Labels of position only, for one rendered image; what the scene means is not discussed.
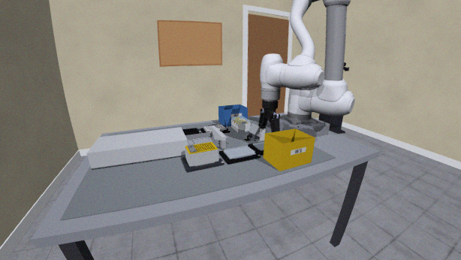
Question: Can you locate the yellow open-top bin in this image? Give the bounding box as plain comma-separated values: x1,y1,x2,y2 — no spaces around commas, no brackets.
264,129,315,171

